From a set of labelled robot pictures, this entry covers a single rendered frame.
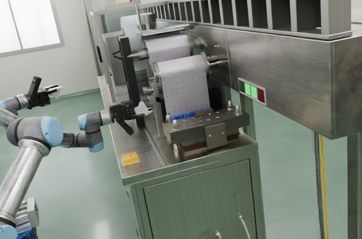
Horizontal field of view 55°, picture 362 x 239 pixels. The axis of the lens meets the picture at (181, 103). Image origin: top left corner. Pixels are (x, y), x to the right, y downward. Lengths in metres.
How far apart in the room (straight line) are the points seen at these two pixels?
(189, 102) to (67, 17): 5.63
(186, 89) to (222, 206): 0.61
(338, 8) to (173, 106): 0.99
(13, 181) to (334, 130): 1.04
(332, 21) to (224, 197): 1.02
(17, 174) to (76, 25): 6.05
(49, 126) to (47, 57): 5.97
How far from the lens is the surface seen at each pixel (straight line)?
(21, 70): 7.40
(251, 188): 1.82
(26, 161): 1.34
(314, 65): 1.12
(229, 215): 1.83
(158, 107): 1.84
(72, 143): 1.78
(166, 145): 1.79
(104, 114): 1.69
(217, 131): 1.64
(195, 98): 1.79
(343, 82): 1.10
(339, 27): 1.08
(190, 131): 1.62
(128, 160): 1.68
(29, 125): 1.40
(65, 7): 7.22
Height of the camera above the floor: 1.62
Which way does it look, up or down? 17 degrees down
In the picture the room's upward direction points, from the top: 9 degrees counter-clockwise
